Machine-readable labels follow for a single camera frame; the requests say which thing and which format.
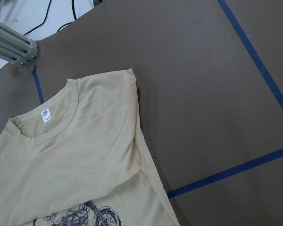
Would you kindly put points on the beige long-sleeve printed shirt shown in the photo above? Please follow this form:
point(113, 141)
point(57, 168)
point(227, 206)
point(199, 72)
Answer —
point(80, 159)

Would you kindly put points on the aluminium frame post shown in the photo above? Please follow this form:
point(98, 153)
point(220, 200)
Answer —
point(15, 48)

